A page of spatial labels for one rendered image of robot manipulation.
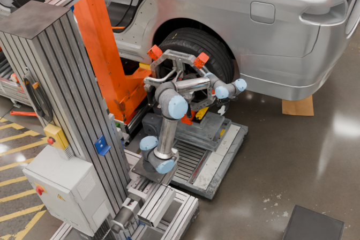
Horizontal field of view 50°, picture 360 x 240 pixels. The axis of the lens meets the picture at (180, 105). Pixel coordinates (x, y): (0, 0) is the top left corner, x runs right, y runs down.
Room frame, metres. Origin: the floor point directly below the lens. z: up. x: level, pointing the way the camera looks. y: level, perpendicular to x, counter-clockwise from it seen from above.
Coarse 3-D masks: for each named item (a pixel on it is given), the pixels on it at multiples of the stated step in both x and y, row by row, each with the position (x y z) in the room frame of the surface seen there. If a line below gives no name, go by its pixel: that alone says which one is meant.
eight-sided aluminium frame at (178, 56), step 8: (160, 56) 2.41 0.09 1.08; (168, 56) 2.36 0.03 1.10; (176, 56) 2.32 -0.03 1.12; (184, 56) 2.33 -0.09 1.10; (192, 56) 2.29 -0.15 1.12; (152, 64) 2.45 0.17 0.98; (192, 64) 2.24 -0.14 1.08; (152, 72) 2.46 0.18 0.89; (200, 72) 2.21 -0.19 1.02; (208, 88) 2.17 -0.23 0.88; (208, 96) 2.18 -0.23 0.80; (192, 104) 2.32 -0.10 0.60; (200, 104) 2.22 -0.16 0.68; (208, 104) 2.18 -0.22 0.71
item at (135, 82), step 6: (138, 72) 2.76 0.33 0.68; (144, 72) 2.74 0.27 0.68; (150, 72) 2.73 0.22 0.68; (126, 78) 2.55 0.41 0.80; (132, 78) 2.58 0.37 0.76; (138, 78) 2.60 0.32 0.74; (144, 78) 2.66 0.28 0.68; (132, 84) 2.52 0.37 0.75; (138, 84) 2.58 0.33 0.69; (144, 84) 2.61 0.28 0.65; (132, 90) 2.51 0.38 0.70; (138, 90) 2.54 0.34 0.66; (144, 90) 2.60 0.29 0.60; (132, 96) 2.46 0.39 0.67; (138, 96) 2.52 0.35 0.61; (144, 96) 2.58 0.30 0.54; (132, 102) 2.44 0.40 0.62; (138, 102) 2.50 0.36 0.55
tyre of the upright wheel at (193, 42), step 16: (176, 32) 2.58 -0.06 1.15; (192, 32) 2.51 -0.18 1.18; (160, 48) 2.49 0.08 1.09; (176, 48) 2.41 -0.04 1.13; (192, 48) 2.33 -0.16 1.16; (208, 48) 2.35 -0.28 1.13; (224, 48) 2.41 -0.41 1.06; (208, 64) 2.26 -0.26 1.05; (224, 64) 2.30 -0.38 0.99; (224, 80) 2.22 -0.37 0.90
